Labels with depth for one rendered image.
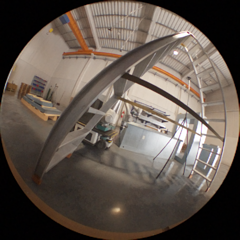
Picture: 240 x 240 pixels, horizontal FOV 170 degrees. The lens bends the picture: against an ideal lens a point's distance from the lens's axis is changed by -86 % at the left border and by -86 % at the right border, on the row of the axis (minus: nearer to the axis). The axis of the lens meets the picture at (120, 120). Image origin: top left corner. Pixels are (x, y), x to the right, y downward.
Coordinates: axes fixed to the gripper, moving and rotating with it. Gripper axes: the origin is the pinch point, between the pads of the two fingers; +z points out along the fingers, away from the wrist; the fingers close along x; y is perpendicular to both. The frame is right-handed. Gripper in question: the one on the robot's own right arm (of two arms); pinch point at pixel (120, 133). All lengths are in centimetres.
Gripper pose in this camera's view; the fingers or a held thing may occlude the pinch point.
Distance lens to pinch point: 142.4
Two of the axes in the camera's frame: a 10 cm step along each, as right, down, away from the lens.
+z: -3.3, 9.4, 0.1
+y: -9.3, -3.3, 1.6
